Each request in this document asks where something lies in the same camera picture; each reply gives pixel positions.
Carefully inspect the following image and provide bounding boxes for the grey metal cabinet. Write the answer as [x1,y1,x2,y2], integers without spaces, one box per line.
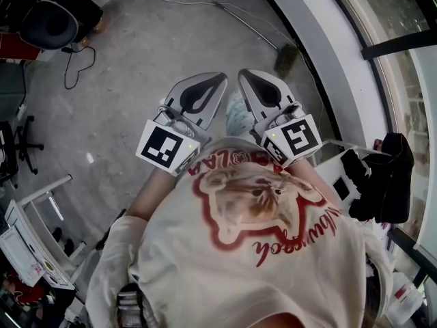
[0,59,28,122]

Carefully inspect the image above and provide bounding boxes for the person's right forearm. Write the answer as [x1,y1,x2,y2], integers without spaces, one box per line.
[294,158,320,180]

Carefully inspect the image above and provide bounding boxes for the red panel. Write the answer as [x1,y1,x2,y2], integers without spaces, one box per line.
[0,34,42,61]

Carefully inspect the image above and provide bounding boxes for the cream printed t-shirt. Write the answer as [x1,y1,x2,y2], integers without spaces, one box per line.
[85,137,393,328]

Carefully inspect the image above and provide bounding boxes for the white floor cable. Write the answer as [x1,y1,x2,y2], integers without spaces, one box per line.
[135,0,298,46]

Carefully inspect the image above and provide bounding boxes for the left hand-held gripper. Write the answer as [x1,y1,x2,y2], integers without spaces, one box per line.
[135,72,229,177]

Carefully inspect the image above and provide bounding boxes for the person's left forearm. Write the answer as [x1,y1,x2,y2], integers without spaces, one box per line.
[129,168,179,223]

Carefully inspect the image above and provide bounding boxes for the black clothing heap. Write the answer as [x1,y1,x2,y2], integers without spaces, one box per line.
[341,131,416,223]

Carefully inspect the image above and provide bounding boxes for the white desk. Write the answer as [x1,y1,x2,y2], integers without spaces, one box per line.
[0,174,88,292]

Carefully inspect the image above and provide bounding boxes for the white plastic jug red label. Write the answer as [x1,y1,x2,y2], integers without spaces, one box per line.
[389,271,427,320]

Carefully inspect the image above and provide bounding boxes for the glass window black frame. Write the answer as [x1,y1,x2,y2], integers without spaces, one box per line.
[320,0,437,252]

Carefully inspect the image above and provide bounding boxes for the black cable with adapter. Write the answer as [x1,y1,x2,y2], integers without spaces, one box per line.
[61,44,96,90]

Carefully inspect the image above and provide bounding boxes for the black office chair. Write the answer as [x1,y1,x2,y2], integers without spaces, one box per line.
[0,0,81,51]

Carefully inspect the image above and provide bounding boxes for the black chair base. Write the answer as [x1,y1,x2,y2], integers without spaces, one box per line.
[0,114,45,187]

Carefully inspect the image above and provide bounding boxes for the small white table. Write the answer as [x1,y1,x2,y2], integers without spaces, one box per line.
[313,138,393,215]

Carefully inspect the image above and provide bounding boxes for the light blue star-print trousers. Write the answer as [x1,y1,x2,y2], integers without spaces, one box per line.
[225,90,256,139]

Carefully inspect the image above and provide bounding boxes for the black phone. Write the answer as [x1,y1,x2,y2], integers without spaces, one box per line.
[333,176,351,201]

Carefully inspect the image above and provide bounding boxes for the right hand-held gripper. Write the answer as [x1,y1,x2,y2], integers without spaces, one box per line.
[238,68,324,169]

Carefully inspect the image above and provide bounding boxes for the white keyboard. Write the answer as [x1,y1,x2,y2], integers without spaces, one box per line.
[0,224,45,286]

